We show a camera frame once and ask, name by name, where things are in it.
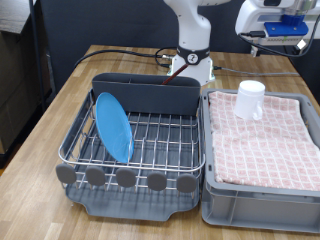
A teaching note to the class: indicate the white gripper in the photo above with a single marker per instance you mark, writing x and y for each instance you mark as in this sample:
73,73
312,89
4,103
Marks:
248,16

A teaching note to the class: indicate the translucent plastic cup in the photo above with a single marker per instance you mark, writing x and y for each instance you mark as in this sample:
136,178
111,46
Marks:
248,100

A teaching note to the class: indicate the blue round plate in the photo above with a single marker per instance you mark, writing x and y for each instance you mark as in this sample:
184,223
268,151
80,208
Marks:
113,126

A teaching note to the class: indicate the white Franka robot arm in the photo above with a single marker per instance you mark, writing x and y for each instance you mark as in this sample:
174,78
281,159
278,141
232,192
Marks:
193,26

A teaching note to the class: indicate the pink checkered cloth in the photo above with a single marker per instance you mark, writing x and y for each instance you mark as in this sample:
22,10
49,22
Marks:
266,150

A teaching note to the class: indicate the dark grey cutlery holder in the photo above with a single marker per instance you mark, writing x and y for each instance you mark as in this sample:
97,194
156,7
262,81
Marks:
143,95

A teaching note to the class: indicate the grey plastic crate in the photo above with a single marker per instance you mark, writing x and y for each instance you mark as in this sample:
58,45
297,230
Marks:
260,210

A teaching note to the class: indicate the dark grey partition panel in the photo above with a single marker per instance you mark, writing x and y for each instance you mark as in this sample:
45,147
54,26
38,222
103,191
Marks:
110,23

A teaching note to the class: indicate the grey plastic drain tray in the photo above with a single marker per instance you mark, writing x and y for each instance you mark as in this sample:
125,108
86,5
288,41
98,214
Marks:
133,206

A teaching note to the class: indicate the black metal pole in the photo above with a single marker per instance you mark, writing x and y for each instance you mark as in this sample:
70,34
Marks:
36,50

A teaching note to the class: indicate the brown cardboard box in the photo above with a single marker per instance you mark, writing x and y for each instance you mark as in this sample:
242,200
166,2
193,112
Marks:
20,93

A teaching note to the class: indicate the grey shelf board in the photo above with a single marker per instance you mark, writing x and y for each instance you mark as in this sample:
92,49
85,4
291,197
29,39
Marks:
13,15

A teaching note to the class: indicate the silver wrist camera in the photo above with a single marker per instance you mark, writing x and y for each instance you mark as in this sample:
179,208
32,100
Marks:
283,40

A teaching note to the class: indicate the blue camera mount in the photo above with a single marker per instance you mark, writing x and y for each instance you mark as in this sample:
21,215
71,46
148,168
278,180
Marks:
286,28

